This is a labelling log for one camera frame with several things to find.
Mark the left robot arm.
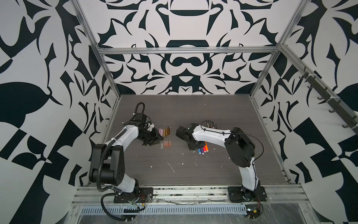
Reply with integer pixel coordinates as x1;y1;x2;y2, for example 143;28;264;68
89;125;164;193

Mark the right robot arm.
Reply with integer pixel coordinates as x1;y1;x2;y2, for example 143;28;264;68
176;123;259;192

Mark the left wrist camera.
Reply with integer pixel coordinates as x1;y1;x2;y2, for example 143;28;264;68
133;113;155;131

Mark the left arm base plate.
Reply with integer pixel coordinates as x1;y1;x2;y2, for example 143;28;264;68
114;187;153;203

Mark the left black corrugated cable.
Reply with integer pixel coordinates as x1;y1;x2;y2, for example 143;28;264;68
96;102;146;222

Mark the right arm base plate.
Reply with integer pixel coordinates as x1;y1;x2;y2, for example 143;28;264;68
227;185;267;203

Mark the white slotted cable duct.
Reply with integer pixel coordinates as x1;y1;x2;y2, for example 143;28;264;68
81;204;247;216

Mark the aluminium front rail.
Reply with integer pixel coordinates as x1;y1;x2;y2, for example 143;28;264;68
71;184;309;206

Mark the black hook rail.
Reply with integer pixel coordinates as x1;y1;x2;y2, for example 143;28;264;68
300;66;358;135

